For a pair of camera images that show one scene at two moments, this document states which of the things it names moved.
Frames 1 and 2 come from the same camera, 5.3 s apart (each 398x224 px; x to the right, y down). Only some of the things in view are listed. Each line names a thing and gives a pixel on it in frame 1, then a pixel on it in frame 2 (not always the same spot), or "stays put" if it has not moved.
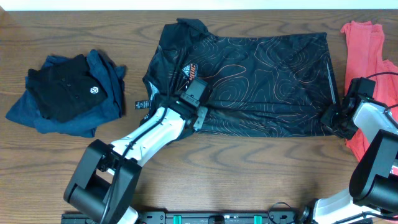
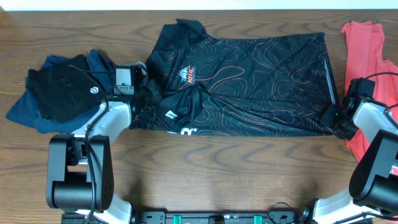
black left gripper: (199, 122) → (153, 86)
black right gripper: (326, 118) stays put
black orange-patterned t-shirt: (275, 85) stays put
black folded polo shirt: (64, 89) stays put
